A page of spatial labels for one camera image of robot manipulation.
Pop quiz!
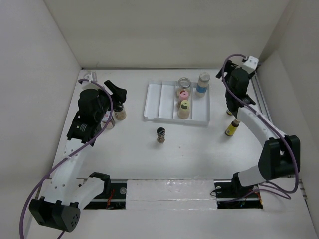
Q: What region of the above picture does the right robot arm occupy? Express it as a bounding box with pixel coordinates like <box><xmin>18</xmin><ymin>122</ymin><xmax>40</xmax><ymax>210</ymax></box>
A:
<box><xmin>216</xmin><ymin>59</ymin><xmax>301</xmax><ymax>202</ymax></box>

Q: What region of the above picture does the red label spice jar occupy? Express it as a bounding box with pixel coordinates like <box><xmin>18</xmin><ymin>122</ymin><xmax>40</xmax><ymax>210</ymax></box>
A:
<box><xmin>102</xmin><ymin>111</ymin><xmax>115</xmax><ymax>129</ymax></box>

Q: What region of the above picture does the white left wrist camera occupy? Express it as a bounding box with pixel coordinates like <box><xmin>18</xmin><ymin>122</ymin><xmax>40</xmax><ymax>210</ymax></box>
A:
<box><xmin>78</xmin><ymin>71</ymin><xmax>98</xmax><ymax>90</ymax></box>

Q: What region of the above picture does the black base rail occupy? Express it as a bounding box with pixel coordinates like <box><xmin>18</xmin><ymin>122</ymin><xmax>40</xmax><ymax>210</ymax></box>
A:
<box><xmin>86</xmin><ymin>179</ymin><xmax>263</xmax><ymax>211</ymax></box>

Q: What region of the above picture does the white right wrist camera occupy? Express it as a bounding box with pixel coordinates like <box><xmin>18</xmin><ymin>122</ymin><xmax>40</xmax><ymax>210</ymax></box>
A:
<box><xmin>241</xmin><ymin>56</ymin><xmax>259</xmax><ymax>74</ymax></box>

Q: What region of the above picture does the black dome lid jar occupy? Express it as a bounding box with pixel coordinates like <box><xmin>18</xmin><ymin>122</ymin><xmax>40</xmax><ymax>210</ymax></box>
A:
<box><xmin>113</xmin><ymin>104</ymin><xmax>127</xmax><ymax>120</ymax></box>

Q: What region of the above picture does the pink lid spice jar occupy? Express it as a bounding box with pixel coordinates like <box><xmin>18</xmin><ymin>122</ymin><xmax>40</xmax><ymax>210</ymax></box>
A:
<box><xmin>177</xmin><ymin>89</ymin><xmax>189</xmax><ymax>102</ymax></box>

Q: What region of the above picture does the white divided organizer tray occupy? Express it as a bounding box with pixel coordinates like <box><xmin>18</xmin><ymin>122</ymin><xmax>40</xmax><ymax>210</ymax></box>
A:
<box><xmin>144</xmin><ymin>81</ymin><xmax>210</xmax><ymax>126</ymax></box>

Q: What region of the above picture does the yellow-green lid spice jar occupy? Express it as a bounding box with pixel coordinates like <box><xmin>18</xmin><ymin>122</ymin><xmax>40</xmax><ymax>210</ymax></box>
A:
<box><xmin>177</xmin><ymin>100</ymin><xmax>190</xmax><ymax>119</ymax></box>

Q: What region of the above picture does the aluminium side rail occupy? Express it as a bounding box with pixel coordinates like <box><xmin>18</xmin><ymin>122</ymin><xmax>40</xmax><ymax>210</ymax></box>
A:
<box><xmin>248</xmin><ymin>67</ymin><xmax>308</xmax><ymax>200</ymax></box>

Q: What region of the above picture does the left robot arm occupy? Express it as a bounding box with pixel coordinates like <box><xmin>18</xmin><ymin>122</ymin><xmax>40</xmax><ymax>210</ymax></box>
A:
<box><xmin>29</xmin><ymin>80</ymin><xmax>127</xmax><ymax>232</ymax></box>

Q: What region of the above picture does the blue label white bottle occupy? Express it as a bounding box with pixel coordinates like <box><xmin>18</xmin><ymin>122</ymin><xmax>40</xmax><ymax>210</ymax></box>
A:
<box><xmin>195</xmin><ymin>72</ymin><xmax>210</xmax><ymax>97</ymax></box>

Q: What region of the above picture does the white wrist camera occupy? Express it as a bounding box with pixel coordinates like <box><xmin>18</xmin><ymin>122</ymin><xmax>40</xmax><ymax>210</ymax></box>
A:
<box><xmin>78</xmin><ymin>71</ymin><xmax>98</xmax><ymax>90</ymax></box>
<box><xmin>241</xmin><ymin>56</ymin><xmax>259</xmax><ymax>74</ymax></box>

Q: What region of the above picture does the glass jar beige powder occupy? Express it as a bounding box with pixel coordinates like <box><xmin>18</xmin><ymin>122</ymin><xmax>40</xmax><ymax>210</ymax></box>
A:
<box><xmin>175</xmin><ymin>77</ymin><xmax>192</xmax><ymax>98</ymax></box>

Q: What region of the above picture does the small dark pepper bottle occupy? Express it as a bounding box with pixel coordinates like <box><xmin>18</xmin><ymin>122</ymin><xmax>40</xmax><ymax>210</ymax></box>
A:
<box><xmin>157</xmin><ymin>127</ymin><xmax>166</xmax><ymax>143</ymax></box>

